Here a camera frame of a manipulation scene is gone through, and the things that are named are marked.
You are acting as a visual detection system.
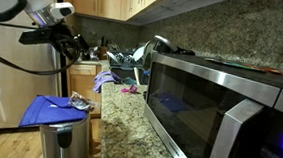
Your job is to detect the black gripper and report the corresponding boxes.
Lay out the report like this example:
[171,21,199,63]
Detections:
[50,24,92,62]

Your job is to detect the blue fabric bag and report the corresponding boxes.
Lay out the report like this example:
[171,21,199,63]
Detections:
[18,93,90,133]

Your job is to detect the kitchen utensils pile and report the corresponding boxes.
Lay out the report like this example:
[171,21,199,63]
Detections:
[86,45,102,62]

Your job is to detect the light wood base cabinet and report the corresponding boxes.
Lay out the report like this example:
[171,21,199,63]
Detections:
[63,61,105,119]

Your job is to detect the purple cloth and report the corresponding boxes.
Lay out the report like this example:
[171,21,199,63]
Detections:
[92,69,123,96]

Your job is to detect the dark dish rack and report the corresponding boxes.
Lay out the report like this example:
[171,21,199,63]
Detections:
[105,49,145,72]

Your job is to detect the light wood upper cabinets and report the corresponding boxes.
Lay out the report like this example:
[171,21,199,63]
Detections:
[60,0,238,33]

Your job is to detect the white plate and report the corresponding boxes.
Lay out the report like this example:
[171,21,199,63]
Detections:
[132,43,147,63]

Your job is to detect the small pink plastic item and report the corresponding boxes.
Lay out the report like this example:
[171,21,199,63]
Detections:
[119,84,141,95]

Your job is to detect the stainless steel refrigerator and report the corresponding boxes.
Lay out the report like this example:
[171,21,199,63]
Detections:
[0,0,69,136]

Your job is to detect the stainless steel trash can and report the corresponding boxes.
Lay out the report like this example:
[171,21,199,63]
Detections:
[37,110,93,158]

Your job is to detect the stainless steel microwave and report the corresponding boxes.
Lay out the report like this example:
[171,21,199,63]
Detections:
[140,50,283,158]

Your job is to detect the colourful papers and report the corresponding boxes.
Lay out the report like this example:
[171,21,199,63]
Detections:
[203,56,283,82]

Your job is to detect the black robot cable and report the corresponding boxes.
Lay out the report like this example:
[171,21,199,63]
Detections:
[0,21,83,80]

